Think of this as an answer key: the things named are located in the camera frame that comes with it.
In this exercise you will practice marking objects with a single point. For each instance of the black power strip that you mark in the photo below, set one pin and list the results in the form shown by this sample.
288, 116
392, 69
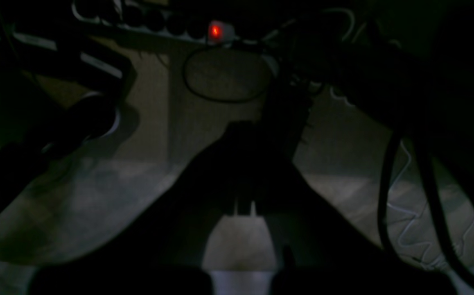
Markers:
155, 20

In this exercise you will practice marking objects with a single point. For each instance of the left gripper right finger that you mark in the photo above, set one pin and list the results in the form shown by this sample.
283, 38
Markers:
321, 252

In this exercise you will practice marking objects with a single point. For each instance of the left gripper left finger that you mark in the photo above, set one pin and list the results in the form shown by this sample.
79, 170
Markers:
161, 251

